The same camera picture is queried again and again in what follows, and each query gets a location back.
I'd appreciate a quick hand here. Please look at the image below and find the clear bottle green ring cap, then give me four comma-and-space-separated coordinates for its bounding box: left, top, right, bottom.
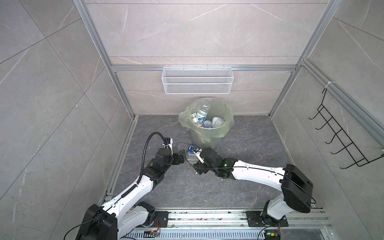
185, 152, 200, 165

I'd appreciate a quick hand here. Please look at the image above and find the clear bottle blue label top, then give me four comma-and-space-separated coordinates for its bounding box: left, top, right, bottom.
181, 143, 201, 154

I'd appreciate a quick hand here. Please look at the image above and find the clear bottle blue cap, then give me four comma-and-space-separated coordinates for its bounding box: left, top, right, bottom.
203, 120, 213, 129

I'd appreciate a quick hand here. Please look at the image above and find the white labelled opaque bottle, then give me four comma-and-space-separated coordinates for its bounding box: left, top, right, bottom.
212, 117, 224, 128

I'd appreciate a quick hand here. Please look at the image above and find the clear bottle white label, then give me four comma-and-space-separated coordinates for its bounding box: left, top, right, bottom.
197, 104, 211, 123

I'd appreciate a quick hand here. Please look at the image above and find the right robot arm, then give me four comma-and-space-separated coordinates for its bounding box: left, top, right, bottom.
188, 147, 316, 226

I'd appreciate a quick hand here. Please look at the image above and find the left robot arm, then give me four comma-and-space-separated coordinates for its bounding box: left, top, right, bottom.
76, 148, 185, 240

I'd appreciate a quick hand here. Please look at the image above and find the green bin with bag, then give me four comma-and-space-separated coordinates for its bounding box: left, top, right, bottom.
178, 98, 235, 149

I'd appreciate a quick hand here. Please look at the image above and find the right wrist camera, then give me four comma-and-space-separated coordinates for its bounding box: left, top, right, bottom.
193, 151, 205, 164

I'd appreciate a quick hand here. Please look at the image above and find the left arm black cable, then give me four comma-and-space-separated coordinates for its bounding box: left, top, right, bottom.
136, 131, 167, 185

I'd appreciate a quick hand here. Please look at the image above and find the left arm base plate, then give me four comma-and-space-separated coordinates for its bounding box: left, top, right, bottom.
141, 211, 170, 228

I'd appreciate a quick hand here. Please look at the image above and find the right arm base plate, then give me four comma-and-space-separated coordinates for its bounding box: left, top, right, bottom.
245, 211, 289, 227

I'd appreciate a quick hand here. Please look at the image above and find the white wire mesh basket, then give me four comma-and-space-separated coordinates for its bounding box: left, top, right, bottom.
162, 67, 234, 95

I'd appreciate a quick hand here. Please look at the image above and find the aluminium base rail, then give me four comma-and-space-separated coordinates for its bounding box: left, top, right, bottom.
80, 209, 334, 240

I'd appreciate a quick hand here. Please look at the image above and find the black wire hook rack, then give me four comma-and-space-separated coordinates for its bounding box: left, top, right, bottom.
309, 88, 384, 170

